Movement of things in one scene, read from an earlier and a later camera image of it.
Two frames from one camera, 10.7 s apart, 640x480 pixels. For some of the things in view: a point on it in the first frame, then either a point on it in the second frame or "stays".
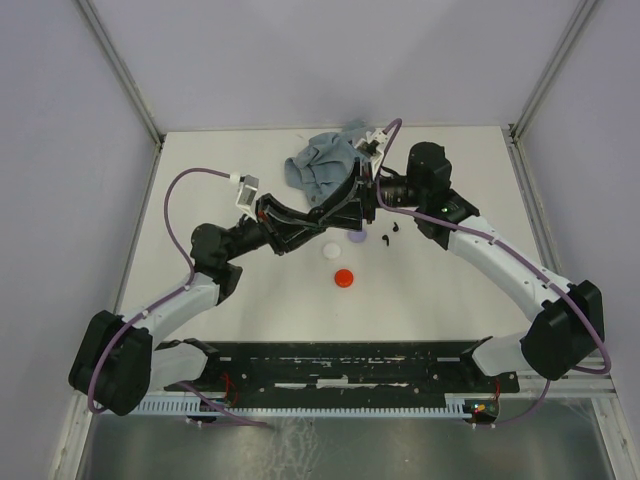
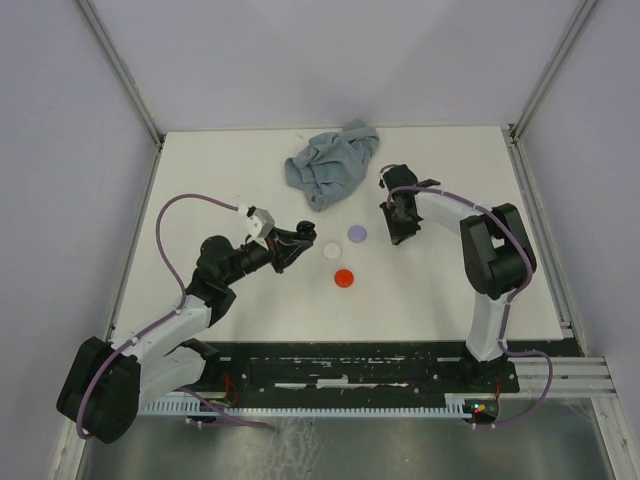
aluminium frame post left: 123,71 stays
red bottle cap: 343,277 stays
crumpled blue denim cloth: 325,165 stays
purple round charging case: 357,236 stays
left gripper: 284,228 -> 283,251
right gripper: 350,215 -> 395,231
